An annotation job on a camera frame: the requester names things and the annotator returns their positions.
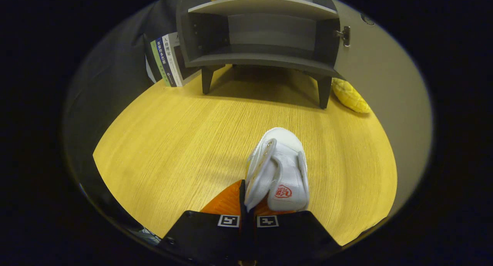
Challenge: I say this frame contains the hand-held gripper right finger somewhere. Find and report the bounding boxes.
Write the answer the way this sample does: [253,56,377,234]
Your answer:
[252,199,343,265]

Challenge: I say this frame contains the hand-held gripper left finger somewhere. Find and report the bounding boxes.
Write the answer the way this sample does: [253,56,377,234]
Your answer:
[158,179,247,265]

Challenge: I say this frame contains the beige shoe cabinet door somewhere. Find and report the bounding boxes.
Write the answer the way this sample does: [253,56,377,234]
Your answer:
[330,0,433,217]

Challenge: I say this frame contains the yellow textured toy fruit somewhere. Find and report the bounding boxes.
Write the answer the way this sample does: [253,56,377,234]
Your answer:
[332,77,372,114]

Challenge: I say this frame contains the white spine book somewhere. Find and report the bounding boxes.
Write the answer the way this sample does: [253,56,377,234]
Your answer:
[162,32,201,88]

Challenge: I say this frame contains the blue spine book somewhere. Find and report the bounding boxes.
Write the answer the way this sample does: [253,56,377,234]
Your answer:
[155,37,178,88]

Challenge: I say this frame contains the black backdrop cloth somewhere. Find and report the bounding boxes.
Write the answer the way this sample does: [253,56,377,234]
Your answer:
[64,0,182,236]

